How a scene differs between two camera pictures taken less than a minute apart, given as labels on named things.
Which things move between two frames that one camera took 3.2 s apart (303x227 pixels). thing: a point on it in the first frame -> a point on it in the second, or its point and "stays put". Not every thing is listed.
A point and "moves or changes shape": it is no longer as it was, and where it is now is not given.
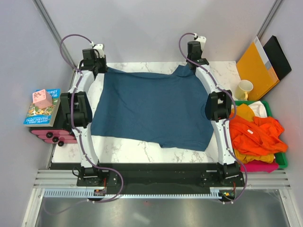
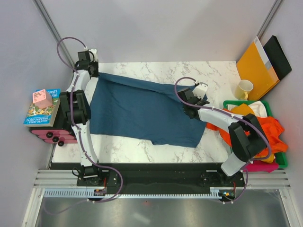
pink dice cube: [42, 99] stays put
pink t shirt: [257, 165] stays put
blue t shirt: [172, 106] moves or changes shape
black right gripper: [200, 50] -> [199, 99]
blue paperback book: [44, 117] stays put
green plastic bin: [281, 159] stays put
